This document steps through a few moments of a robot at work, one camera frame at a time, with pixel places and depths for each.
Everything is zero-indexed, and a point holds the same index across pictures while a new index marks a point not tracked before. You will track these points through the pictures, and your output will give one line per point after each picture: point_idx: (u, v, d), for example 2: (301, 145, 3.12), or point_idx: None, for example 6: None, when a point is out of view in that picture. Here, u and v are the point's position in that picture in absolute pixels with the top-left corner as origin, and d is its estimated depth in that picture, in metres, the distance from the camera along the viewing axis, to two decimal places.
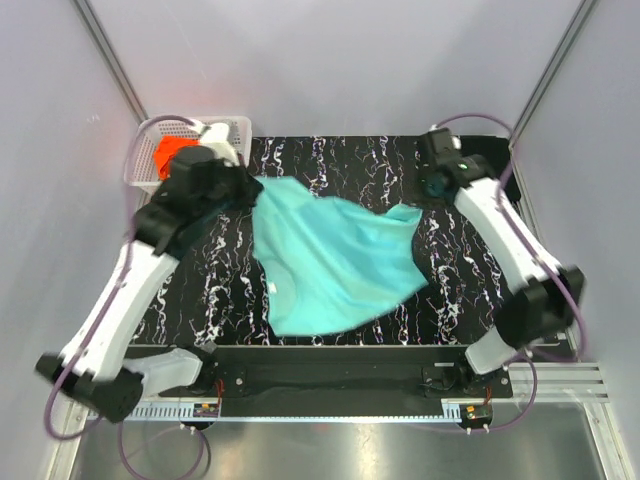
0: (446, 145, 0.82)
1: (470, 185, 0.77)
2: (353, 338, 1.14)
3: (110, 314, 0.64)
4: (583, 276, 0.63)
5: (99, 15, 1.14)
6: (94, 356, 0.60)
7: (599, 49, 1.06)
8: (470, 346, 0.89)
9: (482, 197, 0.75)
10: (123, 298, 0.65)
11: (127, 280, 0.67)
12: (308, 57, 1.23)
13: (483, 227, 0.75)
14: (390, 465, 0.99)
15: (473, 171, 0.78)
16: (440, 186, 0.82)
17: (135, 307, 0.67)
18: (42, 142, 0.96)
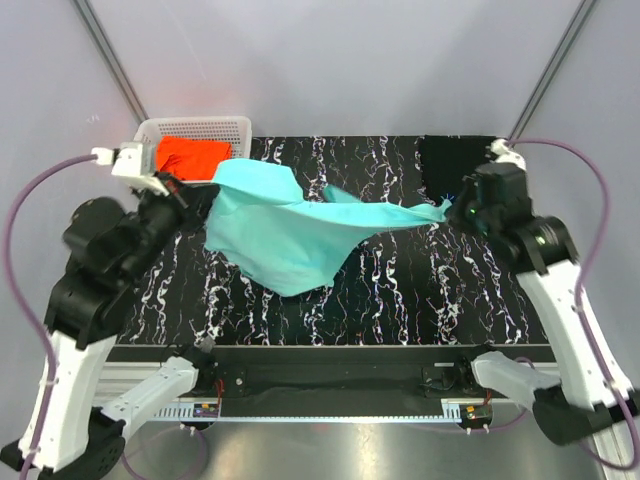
0: (519, 196, 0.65)
1: (548, 269, 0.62)
2: (353, 338, 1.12)
3: (53, 409, 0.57)
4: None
5: (99, 14, 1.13)
6: (48, 451, 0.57)
7: (601, 50, 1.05)
8: (478, 358, 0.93)
9: (557, 288, 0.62)
10: (62, 389, 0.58)
11: (59, 376, 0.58)
12: (308, 57, 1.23)
13: (547, 315, 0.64)
14: (390, 465, 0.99)
15: (552, 248, 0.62)
16: (507, 254, 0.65)
17: (80, 394, 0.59)
18: (42, 143, 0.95)
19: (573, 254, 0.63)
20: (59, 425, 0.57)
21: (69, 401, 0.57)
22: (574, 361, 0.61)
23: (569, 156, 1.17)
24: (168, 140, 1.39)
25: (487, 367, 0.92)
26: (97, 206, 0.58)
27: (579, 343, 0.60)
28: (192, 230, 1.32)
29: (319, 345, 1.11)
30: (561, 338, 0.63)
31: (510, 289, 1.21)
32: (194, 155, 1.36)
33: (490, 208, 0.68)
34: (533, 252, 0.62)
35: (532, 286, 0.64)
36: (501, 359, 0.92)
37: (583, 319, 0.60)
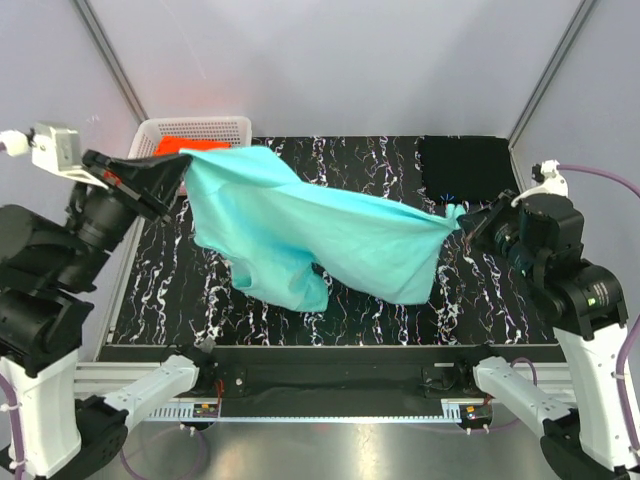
0: (571, 242, 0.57)
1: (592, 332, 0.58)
2: (353, 338, 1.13)
3: (27, 430, 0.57)
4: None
5: (99, 14, 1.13)
6: (36, 461, 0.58)
7: (600, 50, 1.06)
8: (480, 365, 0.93)
9: (600, 355, 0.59)
10: (27, 410, 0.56)
11: (20, 399, 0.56)
12: (308, 57, 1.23)
13: (578, 369, 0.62)
14: (390, 465, 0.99)
15: (601, 308, 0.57)
16: (546, 303, 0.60)
17: (51, 413, 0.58)
18: None
19: (623, 316, 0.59)
20: (39, 443, 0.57)
21: (39, 424, 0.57)
22: (602, 425, 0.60)
23: (570, 156, 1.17)
24: (168, 140, 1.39)
25: (487, 371, 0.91)
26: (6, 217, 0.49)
27: (612, 409, 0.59)
28: (192, 230, 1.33)
29: (319, 345, 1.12)
30: (592, 399, 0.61)
31: (510, 289, 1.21)
32: None
33: (534, 248, 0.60)
34: (581, 312, 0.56)
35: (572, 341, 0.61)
36: (503, 367, 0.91)
37: (621, 388, 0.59)
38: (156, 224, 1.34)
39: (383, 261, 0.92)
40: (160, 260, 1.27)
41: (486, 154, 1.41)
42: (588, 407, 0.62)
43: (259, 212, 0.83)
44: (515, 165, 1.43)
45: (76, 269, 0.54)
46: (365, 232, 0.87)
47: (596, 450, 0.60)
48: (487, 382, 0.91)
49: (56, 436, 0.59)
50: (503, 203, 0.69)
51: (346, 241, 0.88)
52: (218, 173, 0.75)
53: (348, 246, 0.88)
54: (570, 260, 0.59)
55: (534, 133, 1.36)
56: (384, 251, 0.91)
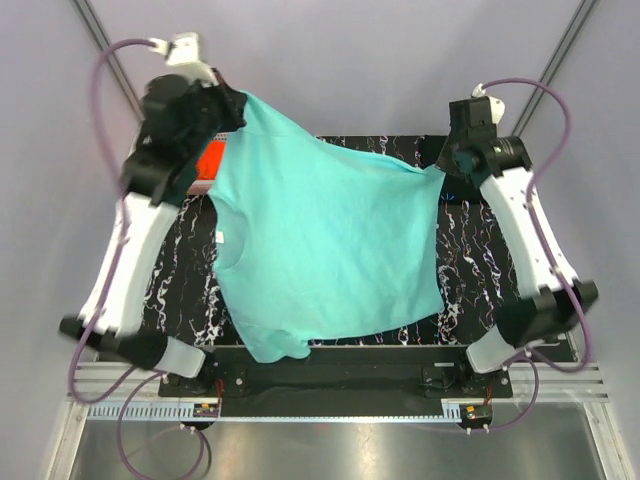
0: (484, 118, 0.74)
1: (502, 174, 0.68)
2: (353, 338, 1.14)
3: (122, 268, 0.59)
4: (599, 291, 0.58)
5: (100, 15, 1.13)
6: (112, 312, 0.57)
7: (600, 50, 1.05)
8: (470, 344, 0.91)
9: (511, 190, 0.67)
10: (132, 248, 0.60)
11: (129, 235, 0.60)
12: (309, 57, 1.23)
13: (505, 223, 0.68)
14: (389, 465, 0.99)
15: (506, 156, 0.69)
16: (469, 167, 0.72)
17: (143, 262, 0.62)
18: (44, 144, 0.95)
19: (527, 163, 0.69)
20: (125, 289, 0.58)
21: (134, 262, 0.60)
22: (525, 255, 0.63)
23: (570, 156, 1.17)
24: None
25: (477, 347, 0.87)
26: (166, 81, 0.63)
27: (525, 229, 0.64)
28: (191, 230, 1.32)
29: (320, 345, 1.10)
30: (514, 238, 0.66)
31: (510, 289, 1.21)
32: None
33: (473, 135, 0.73)
34: (491, 159, 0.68)
35: (489, 187, 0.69)
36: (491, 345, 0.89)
37: (532, 215, 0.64)
38: None
39: (394, 223, 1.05)
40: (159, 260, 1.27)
41: None
42: (515, 246, 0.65)
43: (283, 156, 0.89)
44: None
45: (184, 152, 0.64)
46: (381, 192, 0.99)
47: (527, 284, 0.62)
48: (482, 362, 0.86)
49: (133, 296, 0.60)
50: (455, 114, 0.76)
51: (362, 199, 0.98)
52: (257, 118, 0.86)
53: (363, 209, 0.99)
54: (487, 129, 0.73)
55: (533, 133, 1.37)
56: (392, 215, 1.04)
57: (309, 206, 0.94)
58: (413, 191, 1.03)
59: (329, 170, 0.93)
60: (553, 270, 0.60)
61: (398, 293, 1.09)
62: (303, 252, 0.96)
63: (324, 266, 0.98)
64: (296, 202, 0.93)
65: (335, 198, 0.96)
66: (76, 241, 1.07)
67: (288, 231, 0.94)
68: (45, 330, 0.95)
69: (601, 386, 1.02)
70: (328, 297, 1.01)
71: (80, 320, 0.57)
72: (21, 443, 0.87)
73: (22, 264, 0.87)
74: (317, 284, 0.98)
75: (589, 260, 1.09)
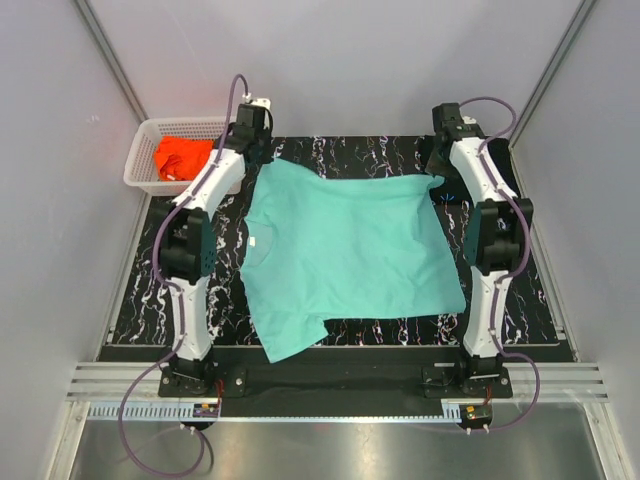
0: (453, 115, 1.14)
1: (461, 139, 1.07)
2: (353, 338, 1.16)
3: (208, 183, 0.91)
4: (533, 206, 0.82)
5: (99, 14, 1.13)
6: (200, 202, 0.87)
7: (599, 50, 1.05)
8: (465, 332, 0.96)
9: (468, 147, 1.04)
10: (218, 172, 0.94)
11: (218, 164, 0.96)
12: (309, 58, 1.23)
13: (467, 170, 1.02)
14: (389, 466, 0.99)
15: (466, 129, 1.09)
16: (441, 143, 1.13)
17: (222, 184, 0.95)
18: (43, 143, 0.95)
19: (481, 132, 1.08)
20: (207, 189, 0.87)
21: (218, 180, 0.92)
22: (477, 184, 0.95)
23: (569, 156, 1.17)
24: (168, 140, 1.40)
25: (469, 326, 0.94)
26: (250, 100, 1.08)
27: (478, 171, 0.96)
28: None
29: (320, 345, 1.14)
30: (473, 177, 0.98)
31: (510, 289, 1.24)
32: (194, 155, 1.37)
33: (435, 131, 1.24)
34: (453, 137, 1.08)
35: (457, 152, 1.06)
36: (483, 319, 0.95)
37: (483, 161, 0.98)
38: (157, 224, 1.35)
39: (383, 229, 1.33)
40: None
41: None
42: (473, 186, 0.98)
43: (296, 184, 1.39)
44: (515, 166, 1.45)
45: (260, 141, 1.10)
46: (366, 207, 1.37)
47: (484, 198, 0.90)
48: (475, 338, 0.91)
49: (210, 202, 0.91)
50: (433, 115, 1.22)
51: (352, 215, 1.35)
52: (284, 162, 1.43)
53: (354, 219, 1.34)
54: (454, 116, 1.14)
55: (532, 133, 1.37)
56: (377, 222, 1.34)
57: (316, 226, 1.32)
58: (397, 204, 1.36)
59: (328, 202, 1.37)
60: (496, 190, 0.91)
61: (402, 286, 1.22)
62: (319, 256, 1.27)
63: (327, 261, 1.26)
64: (304, 207, 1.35)
65: (334, 221, 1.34)
66: (77, 241, 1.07)
67: (298, 232, 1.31)
68: (45, 330, 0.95)
69: (602, 386, 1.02)
70: (340, 290, 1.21)
71: (174, 204, 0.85)
72: (23, 443, 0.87)
73: (21, 264, 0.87)
74: (321, 274, 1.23)
75: (588, 261, 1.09)
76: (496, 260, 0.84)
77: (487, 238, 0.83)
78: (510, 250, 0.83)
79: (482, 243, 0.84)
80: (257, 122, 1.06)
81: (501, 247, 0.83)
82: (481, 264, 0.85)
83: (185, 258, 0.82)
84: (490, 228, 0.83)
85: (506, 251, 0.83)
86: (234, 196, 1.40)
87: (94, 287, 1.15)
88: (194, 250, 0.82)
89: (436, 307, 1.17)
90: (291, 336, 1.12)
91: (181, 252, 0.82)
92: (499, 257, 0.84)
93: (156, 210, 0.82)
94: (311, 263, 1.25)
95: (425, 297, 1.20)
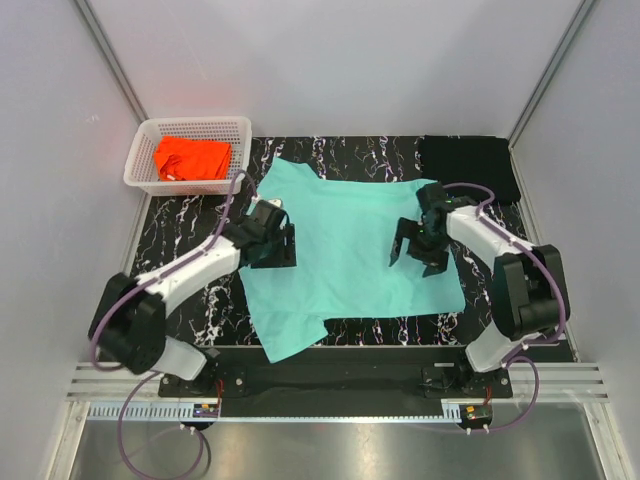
0: (440, 195, 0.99)
1: (455, 213, 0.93)
2: (353, 338, 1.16)
3: (186, 267, 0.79)
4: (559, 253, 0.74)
5: (98, 14, 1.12)
6: (165, 285, 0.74)
7: (598, 50, 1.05)
8: (469, 344, 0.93)
9: (468, 216, 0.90)
10: (202, 261, 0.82)
11: (208, 252, 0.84)
12: (309, 57, 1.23)
13: (475, 242, 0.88)
14: (389, 465, 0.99)
15: (457, 203, 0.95)
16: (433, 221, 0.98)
17: (202, 274, 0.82)
18: (42, 143, 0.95)
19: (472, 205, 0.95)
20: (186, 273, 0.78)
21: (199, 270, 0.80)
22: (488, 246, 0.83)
23: (570, 156, 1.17)
24: (168, 140, 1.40)
25: (477, 346, 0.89)
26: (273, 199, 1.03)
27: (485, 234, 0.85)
28: (192, 229, 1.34)
29: (320, 345, 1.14)
30: (481, 242, 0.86)
31: None
32: (194, 155, 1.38)
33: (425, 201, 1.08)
34: (445, 212, 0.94)
35: (457, 224, 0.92)
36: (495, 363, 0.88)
37: (485, 223, 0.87)
38: (157, 223, 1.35)
39: (381, 230, 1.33)
40: (160, 260, 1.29)
41: (485, 154, 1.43)
42: (486, 249, 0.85)
43: (296, 186, 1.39)
44: (515, 166, 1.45)
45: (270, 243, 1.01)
46: (366, 207, 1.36)
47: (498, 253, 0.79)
48: (484, 361, 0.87)
49: (179, 291, 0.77)
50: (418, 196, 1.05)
51: (352, 215, 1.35)
52: (284, 163, 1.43)
53: (354, 219, 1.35)
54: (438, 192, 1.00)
55: (531, 133, 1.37)
56: (376, 222, 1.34)
57: (316, 228, 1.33)
58: (396, 204, 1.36)
59: (328, 204, 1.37)
60: (509, 243, 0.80)
61: (401, 284, 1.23)
62: (318, 258, 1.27)
63: (327, 264, 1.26)
64: (304, 210, 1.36)
65: (333, 222, 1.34)
66: (76, 242, 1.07)
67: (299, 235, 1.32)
68: (44, 331, 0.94)
69: (602, 386, 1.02)
70: (338, 290, 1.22)
71: (135, 280, 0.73)
72: (22, 444, 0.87)
73: (20, 264, 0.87)
74: (320, 275, 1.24)
75: (589, 261, 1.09)
76: (533, 328, 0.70)
77: (519, 299, 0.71)
78: (551, 310, 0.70)
79: (516, 308, 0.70)
80: (270, 225, 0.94)
81: (540, 309, 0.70)
82: (514, 334, 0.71)
83: (119, 346, 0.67)
84: (517, 285, 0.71)
85: (547, 312, 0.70)
86: (234, 196, 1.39)
87: (94, 288, 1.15)
88: (132, 341, 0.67)
89: (436, 307, 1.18)
90: (290, 336, 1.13)
91: (118, 336, 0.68)
92: (539, 323, 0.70)
93: (111, 284, 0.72)
94: (310, 265, 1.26)
95: (426, 296, 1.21)
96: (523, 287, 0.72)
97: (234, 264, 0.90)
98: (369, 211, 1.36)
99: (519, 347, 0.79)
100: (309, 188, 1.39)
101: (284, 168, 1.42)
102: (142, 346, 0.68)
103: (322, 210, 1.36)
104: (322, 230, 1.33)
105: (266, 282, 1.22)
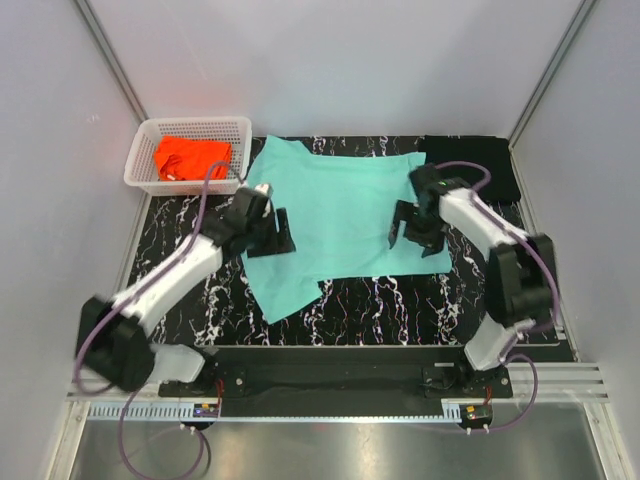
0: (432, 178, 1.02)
1: (448, 194, 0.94)
2: (353, 338, 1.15)
3: (159, 282, 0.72)
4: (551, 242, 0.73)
5: (99, 15, 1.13)
6: (141, 303, 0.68)
7: (598, 50, 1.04)
8: (469, 343, 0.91)
9: (459, 199, 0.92)
10: (180, 268, 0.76)
11: (187, 257, 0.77)
12: (309, 58, 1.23)
13: (470, 229, 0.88)
14: (390, 466, 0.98)
15: (450, 186, 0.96)
16: (426, 204, 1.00)
17: (179, 284, 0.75)
18: (42, 144, 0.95)
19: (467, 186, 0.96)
20: (158, 291, 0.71)
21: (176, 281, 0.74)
22: (480, 232, 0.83)
23: (570, 156, 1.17)
24: (168, 140, 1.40)
25: (477, 344, 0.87)
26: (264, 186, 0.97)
27: (479, 219, 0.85)
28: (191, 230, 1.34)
29: (320, 345, 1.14)
30: (473, 228, 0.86)
31: None
32: (194, 155, 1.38)
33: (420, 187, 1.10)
34: (438, 193, 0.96)
35: (448, 208, 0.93)
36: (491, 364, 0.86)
37: (479, 209, 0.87)
38: (157, 223, 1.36)
39: (370, 200, 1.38)
40: (160, 260, 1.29)
41: (484, 154, 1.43)
42: (478, 234, 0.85)
43: (289, 162, 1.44)
44: (515, 166, 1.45)
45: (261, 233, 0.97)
46: (357, 180, 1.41)
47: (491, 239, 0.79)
48: (482, 358, 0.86)
49: (159, 308, 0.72)
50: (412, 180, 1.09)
51: (344, 189, 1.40)
52: (277, 142, 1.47)
53: (346, 191, 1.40)
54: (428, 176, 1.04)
55: (531, 133, 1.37)
56: (367, 195, 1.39)
57: (309, 199, 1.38)
58: (386, 177, 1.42)
59: (320, 177, 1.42)
60: (505, 231, 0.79)
61: (393, 248, 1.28)
62: (313, 226, 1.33)
63: (319, 233, 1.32)
64: (298, 184, 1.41)
65: (328, 193, 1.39)
66: (77, 241, 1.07)
67: (292, 206, 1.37)
68: (45, 331, 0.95)
69: (601, 386, 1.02)
70: (332, 254, 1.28)
71: (110, 303, 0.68)
72: (22, 444, 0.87)
73: (20, 264, 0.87)
74: (313, 243, 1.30)
75: (589, 260, 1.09)
76: (524, 316, 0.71)
77: (512, 289, 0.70)
78: (543, 299, 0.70)
79: (507, 297, 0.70)
80: (253, 213, 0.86)
81: (533, 297, 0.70)
82: (507, 322, 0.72)
83: (106, 371, 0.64)
84: (512, 275, 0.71)
85: (538, 301, 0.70)
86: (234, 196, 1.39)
87: (94, 287, 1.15)
88: (119, 360, 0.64)
89: (428, 270, 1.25)
90: (286, 297, 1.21)
91: (104, 357, 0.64)
92: (528, 310, 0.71)
93: (86, 306, 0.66)
94: (305, 233, 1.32)
95: (417, 258, 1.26)
96: (515, 277, 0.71)
97: (218, 264, 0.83)
98: (360, 184, 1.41)
99: (510, 344, 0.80)
100: (302, 163, 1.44)
101: (284, 161, 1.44)
102: (131, 366, 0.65)
103: (316, 183, 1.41)
104: (315, 201, 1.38)
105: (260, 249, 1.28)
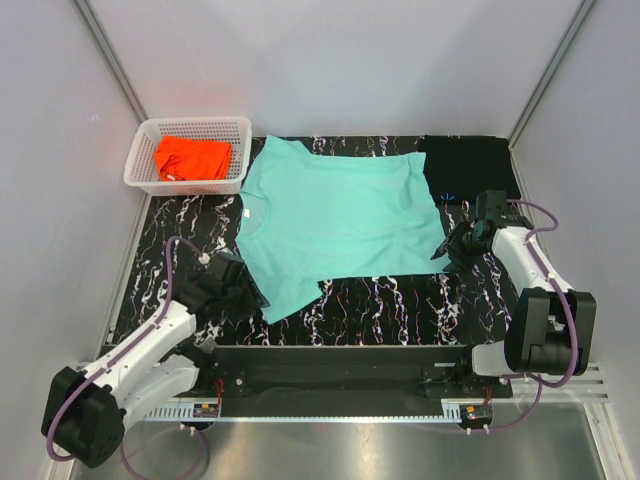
0: (496, 206, 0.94)
1: (505, 228, 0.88)
2: (353, 338, 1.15)
3: (134, 350, 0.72)
4: (595, 303, 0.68)
5: (98, 15, 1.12)
6: (112, 374, 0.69)
7: (599, 50, 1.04)
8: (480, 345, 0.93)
9: (517, 236, 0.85)
10: (155, 334, 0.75)
11: (161, 324, 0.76)
12: (309, 58, 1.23)
13: (515, 267, 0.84)
14: (390, 465, 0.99)
15: (511, 221, 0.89)
16: (482, 232, 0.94)
17: (153, 350, 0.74)
18: (42, 144, 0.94)
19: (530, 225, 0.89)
20: (132, 360, 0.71)
21: (151, 347, 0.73)
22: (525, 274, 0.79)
23: (570, 156, 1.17)
24: (168, 140, 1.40)
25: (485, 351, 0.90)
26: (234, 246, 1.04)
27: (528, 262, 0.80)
28: (191, 230, 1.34)
29: (319, 345, 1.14)
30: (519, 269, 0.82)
31: (510, 289, 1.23)
32: (194, 155, 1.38)
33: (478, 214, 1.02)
34: (497, 225, 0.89)
35: (501, 241, 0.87)
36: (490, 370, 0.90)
37: (531, 250, 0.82)
38: (157, 223, 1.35)
39: (370, 200, 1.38)
40: (160, 260, 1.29)
41: (485, 155, 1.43)
42: (521, 276, 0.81)
43: (289, 162, 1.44)
44: (515, 166, 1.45)
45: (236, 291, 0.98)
46: (357, 180, 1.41)
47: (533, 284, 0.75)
48: (485, 366, 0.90)
49: (134, 376, 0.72)
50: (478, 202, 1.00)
51: (343, 190, 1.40)
52: (277, 142, 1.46)
53: (346, 191, 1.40)
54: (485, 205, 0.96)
55: (532, 133, 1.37)
56: (367, 194, 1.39)
57: (309, 199, 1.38)
58: (385, 177, 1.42)
59: (320, 178, 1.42)
60: (548, 278, 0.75)
61: (393, 248, 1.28)
62: (313, 226, 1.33)
63: (319, 232, 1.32)
64: (298, 184, 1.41)
65: (327, 192, 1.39)
66: (77, 242, 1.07)
67: (292, 206, 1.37)
68: (45, 332, 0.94)
69: (602, 386, 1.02)
70: (332, 254, 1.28)
71: (82, 374, 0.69)
72: (22, 444, 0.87)
73: (20, 264, 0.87)
74: (313, 243, 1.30)
75: (589, 260, 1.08)
76: (538, 368, 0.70)
77: (532, 340, 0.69)
78: (563, 358, 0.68)
79: (527, 345, 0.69)
80: (228, 277, 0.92)
81: (551, 353, 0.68)
82: (518, 369, 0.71)
83: (74, 442, 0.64)
84: (536, 322, 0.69)
85: (557, 358, 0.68)
86: (234, 196, 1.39)
87: (94, 288, 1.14)
88: (86, 437, 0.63)
89: (428, 269, 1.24)
90: (287, 297, 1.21)
91: (72, 430, 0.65)
92: (544, 365, 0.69)
93: (57, 379, 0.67)
94: (305, 233, 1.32)
95: (416, 258, 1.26)
96: (541, 327, 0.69)
97: (193, 328, 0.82)
98: (360, 184, 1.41)
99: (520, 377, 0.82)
100: (302, 163, 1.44)
101: (284, 161, 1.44)
102: (99, 441, 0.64)
103: (316, 183, 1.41)
104: (315, 201, 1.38)
105: (260, 249, 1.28)
